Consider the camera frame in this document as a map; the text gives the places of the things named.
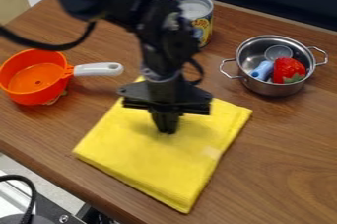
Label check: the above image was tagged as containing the red toy strawberry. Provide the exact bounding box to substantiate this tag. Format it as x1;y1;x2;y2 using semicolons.
271;56;308;85

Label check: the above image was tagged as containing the silver pot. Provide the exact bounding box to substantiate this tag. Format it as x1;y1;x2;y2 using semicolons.
218;34;329;98

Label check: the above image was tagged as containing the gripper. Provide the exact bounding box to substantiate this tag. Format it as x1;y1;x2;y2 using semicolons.
115;69;215;135

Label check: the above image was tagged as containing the blue measuring spoon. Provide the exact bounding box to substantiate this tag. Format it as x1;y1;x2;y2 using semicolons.
248;44;296;82

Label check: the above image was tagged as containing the orange strainer with white handle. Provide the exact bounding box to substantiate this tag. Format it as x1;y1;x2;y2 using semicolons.
0;48;125;107

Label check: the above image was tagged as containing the yellow cloth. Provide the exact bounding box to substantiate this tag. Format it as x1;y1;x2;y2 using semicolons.
71;75;254;215

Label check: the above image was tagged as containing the yellow can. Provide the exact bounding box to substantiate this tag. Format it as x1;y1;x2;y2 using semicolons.
173;0;217;49

